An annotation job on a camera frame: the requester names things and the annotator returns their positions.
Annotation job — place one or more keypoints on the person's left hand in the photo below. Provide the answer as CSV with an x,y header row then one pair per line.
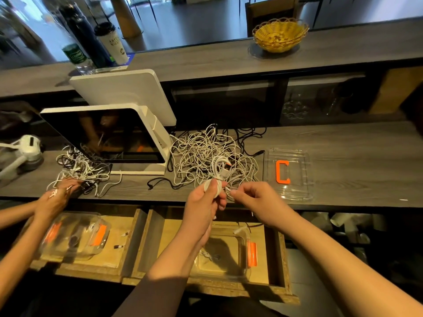
x,y
198,214

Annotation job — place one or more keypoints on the person's right hand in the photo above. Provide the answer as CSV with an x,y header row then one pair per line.
x,y
261,202

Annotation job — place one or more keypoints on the clear container drawer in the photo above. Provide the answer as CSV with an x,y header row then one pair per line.
x,y
230,259
76,237

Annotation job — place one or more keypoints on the person's left forearm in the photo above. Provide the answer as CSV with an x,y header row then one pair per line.
x,y
165,274

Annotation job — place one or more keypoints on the another person's forearm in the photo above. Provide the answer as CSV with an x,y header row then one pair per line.
x,y
13,214
20,257

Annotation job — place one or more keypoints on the person's right forearm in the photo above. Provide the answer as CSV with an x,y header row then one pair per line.
x,y
350,267

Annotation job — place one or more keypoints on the wooden drawer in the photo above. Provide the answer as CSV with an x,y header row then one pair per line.
x,y
274,260
125,251

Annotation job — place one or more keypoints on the pile of white containers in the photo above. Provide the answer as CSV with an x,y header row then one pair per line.
x,y
343,221

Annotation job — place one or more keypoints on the small white connector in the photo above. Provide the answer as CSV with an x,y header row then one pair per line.
x,y
119,246

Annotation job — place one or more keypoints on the white touchscreen monitor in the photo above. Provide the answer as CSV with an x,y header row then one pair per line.
x,y
106,135

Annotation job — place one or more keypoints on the white customer display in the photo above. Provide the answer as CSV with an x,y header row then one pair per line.
x,y
122,92

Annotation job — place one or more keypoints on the grey wooden bar counter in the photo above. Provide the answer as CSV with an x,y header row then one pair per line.
x,y
211,62

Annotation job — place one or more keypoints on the yellow woven basket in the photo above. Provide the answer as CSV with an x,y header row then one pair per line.
x,y
280,36

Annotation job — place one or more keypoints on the blue white notebook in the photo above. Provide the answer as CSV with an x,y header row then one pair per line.
x,y
129,60

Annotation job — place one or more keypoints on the flat cardboard sheet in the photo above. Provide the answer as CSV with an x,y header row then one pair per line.
x,y
396,89

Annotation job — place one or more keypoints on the white headset device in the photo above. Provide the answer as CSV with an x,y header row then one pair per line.
x,y
26,152

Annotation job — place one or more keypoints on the white paper coffee cup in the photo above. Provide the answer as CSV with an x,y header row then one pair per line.
x,y
112,46

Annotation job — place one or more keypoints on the brown wooden chair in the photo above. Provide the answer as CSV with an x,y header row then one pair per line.
x,y
271,13

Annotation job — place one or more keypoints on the clear plastic water bottle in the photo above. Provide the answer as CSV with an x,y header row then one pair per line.
x,y
74,54

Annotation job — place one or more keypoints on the black thermos bottle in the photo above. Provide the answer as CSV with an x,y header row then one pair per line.
x,y
89,39

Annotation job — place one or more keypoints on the round wooden table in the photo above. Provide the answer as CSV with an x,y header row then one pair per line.
x,y
125,19

